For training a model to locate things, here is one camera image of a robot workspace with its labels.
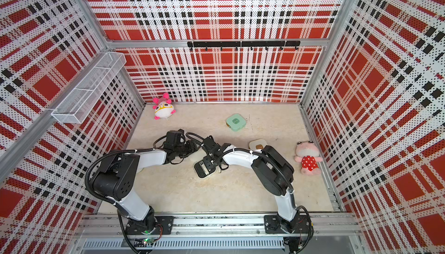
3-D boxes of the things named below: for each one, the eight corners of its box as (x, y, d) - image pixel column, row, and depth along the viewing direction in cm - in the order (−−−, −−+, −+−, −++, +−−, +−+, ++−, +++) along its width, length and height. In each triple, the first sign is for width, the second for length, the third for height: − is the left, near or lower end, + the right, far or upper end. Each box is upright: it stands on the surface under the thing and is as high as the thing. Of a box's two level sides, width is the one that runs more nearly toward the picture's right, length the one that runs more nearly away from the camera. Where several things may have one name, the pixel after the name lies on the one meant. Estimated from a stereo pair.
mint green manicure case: (234, 133, 108) (234, 131, 106) (223, 122, 114) (223, 120, 111) (248, 124, 113) (249, 121, 111) (237, 114, 118) (237, 111, 116)
